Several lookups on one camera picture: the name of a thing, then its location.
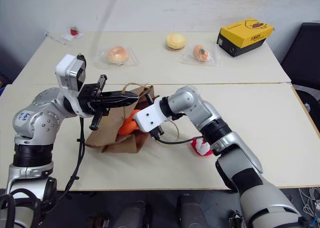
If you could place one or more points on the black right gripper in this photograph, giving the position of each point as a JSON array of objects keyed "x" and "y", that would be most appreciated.
[{"x": 149, "y": 98}]

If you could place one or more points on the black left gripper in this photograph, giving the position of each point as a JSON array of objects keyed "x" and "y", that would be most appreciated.
[{"x": 87, "y": 98}]

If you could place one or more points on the orange plush toy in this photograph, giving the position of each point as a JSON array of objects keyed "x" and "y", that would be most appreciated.
[{"x": 126, "y": 128}]

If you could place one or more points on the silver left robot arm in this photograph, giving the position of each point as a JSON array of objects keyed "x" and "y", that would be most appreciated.
[{"x": 37, "y": 123}]

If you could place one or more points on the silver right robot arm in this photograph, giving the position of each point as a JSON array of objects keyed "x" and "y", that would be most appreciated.
[{"x": 250, "y": 153}]

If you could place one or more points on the brown paper bag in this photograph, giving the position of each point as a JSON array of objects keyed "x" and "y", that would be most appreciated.
[{"x": 107, "y": 135}]

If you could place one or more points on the red and white plush toy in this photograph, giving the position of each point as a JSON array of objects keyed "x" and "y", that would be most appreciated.
[{"x": 200, "y": 149}]

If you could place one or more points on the round yellow bun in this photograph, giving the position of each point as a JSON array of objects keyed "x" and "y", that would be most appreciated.
[{"x": 176, "y": 41}]

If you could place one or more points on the small red wrapped packet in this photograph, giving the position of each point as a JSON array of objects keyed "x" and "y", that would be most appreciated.
[{"x": 74, "y": 31}]

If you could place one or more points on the small white packet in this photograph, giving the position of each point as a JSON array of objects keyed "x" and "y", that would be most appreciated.
[{"x": 67, "y": 37}]

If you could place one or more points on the clear plastic wrapped stick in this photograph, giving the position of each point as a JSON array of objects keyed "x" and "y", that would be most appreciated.
[{"x": 56, "y": 39}]

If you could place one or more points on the bagged orange doughnut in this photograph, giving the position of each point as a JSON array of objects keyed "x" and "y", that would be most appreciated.
[{"x": 201, "y": 53}]

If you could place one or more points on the dark rounded shape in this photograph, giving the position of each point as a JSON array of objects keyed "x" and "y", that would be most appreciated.
[
  {"x": 132, "y": 215},
  {"x": 191, "y": 211}
]

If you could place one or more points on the yellow duck print box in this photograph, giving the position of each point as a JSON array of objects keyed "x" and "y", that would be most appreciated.
[{"x": 245, "y": 36}]

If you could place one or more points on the black chair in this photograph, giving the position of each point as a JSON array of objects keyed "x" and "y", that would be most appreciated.
[{"x": 302, "y": 53}]

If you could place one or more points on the grey chair seat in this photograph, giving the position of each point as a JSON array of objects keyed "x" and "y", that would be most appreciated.
[{"x": 308, "y": 100}]

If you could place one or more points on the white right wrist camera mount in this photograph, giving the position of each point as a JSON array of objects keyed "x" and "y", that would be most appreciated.
[{"x": 150, "y": 115}]

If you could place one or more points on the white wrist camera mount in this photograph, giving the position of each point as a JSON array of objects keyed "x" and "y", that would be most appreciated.
[
  {"x": 150, "y": 115},
  {"x": 63, "y": 68}
]

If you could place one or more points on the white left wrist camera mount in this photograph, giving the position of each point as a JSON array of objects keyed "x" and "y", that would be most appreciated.
[{"x": 63, "y": 68}]

